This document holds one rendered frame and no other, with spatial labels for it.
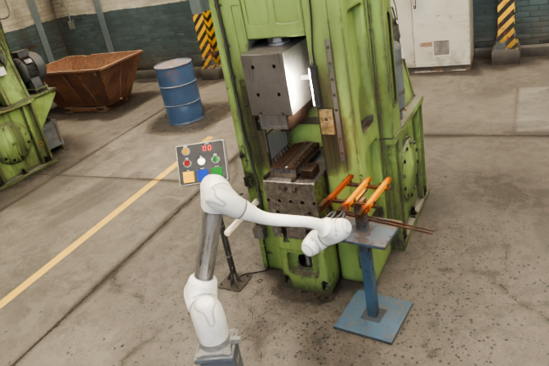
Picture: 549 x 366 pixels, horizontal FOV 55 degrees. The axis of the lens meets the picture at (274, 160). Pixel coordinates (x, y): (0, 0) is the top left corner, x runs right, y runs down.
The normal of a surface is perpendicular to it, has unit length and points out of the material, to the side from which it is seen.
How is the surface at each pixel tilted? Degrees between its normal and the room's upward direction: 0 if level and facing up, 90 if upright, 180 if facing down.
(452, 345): 0
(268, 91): 90
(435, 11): 90
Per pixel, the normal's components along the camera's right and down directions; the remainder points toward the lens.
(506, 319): -0.17, -0.90
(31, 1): 0.90, 0.02
